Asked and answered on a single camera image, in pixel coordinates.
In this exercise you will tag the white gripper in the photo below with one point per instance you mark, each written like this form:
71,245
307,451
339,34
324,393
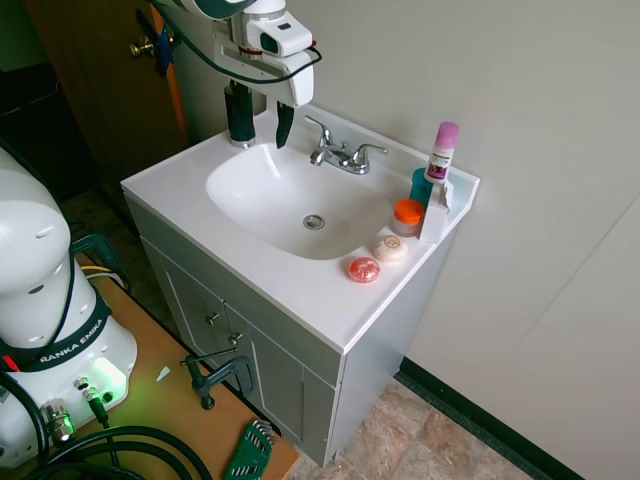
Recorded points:
300,82

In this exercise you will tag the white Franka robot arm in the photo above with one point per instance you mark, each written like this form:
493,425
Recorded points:
35,260

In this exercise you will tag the dark green bottle silver base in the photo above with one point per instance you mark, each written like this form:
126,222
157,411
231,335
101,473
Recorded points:
237,127

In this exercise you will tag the chrome faucet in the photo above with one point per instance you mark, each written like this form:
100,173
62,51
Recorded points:
345,159

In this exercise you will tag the blue tape strip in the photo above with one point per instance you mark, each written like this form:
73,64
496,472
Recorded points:
163,50

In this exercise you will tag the chrome sink drain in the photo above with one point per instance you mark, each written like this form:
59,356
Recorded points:
314,221

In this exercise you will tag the white vanity sink top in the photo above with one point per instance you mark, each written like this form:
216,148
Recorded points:
175,200

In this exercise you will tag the brass door knob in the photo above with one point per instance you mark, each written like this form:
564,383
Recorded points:
141,47

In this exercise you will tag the brown wooden door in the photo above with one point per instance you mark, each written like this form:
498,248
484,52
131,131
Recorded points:
100,100

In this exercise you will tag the teal plastic cup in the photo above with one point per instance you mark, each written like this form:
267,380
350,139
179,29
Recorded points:
421,187

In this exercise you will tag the clear jar orange lid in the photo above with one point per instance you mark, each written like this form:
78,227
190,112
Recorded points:
407,216

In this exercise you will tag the white bottle purple cap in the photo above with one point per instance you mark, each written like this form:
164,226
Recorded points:
442,155

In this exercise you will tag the beige round soap bar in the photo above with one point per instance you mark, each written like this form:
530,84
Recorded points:
390,248

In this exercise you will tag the red round soap bar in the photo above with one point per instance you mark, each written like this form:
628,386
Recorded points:
364,270

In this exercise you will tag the white cardboard box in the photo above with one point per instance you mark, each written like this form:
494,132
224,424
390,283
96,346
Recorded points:
434,220

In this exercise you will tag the dark green clamp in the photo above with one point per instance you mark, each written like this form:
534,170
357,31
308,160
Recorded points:
102,250

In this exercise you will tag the grey vanity cabinet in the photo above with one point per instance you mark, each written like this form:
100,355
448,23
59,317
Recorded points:
380,350

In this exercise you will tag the dark metal C-clamp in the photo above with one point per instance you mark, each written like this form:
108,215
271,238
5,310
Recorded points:
220,372

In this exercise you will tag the white paper scrap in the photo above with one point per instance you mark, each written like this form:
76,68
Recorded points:
163,374

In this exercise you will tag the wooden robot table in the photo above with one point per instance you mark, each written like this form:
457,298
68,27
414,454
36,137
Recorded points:
165,415

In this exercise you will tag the green hex key set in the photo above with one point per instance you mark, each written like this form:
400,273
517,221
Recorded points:
250,450

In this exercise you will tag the black wall baseboard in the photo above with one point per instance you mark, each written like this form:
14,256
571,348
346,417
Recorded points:
475,410

